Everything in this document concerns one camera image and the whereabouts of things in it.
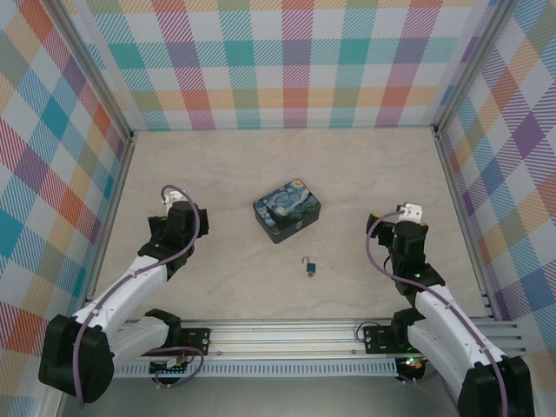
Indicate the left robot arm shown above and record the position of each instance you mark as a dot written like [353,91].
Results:
[121,289]

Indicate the starry night tin box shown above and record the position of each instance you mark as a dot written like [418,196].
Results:
[284,204]

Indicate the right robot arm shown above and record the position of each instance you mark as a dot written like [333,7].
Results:
[438,308]

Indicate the grey metal shelf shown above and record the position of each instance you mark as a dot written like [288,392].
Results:
[282,397]

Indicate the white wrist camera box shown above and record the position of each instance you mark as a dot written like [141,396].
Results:
[410,212]
[172,197]

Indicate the teal padlock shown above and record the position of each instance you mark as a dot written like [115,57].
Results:
[311,266]

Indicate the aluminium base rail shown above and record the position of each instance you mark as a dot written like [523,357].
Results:
[282,339]

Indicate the aluminium frame post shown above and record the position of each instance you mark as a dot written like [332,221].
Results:
[473,65]
[91,74]

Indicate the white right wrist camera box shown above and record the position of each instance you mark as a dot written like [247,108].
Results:
[410,212]

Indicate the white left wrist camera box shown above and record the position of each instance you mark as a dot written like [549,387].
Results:
[172,197]

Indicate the aluminium side rail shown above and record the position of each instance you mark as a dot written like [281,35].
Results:
[114,208]
[456,195]

